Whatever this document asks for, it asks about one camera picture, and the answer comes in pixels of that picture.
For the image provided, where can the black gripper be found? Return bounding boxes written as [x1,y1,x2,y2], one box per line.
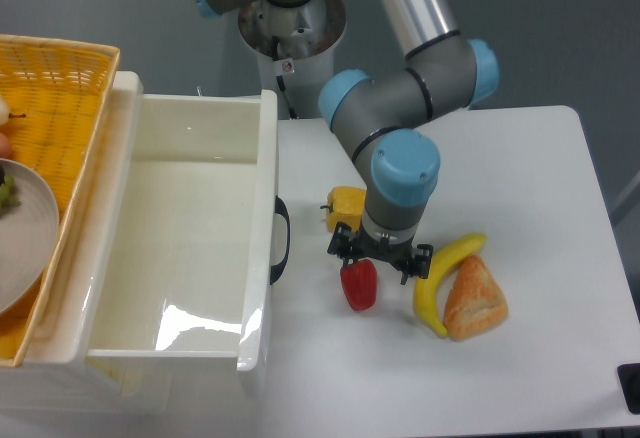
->
[327,222,433,285]

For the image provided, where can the red bell pepper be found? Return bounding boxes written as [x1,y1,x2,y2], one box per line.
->
[340,259,378,312]

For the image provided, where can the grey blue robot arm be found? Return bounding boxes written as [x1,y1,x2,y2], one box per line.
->
[193,0,500,278]

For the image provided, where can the yellow bell pepper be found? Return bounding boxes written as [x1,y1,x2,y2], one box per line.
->
[321,186,366,233]

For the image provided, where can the yellow banana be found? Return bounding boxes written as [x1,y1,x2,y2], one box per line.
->
[413,232,487,338]

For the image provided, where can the brown bread pastry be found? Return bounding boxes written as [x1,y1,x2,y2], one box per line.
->
[443,255,509,341]

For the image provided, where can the white open drawer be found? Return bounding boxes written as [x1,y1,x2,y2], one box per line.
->
[74,89,279,399]

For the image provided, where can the black corner device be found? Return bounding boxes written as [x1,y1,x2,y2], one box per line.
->
[617,363,640,415]

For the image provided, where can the white drawer cabinet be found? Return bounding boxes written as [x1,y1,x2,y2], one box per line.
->
[1,71,171,414]

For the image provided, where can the grey ribbed plate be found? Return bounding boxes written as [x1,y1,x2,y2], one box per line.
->
[1,159,59,311]

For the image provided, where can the yellow woven basket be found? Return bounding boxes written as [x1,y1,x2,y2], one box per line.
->
[1,34,120,368]

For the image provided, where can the green grapes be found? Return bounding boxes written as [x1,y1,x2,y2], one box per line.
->
[0,173,21,214]

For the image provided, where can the pink peach fruit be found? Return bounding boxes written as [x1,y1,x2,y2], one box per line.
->
[0,133,13,159]

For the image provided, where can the pale pear with stem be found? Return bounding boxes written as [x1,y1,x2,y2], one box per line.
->
[0,97,26,126]

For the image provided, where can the black drawer handle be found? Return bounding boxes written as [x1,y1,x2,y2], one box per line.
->
[270,196,291,285]

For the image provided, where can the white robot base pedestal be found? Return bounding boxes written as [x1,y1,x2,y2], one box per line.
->
[238,0,346,120]

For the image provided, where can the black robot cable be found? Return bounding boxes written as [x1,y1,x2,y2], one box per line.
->
[271,36,300,120]

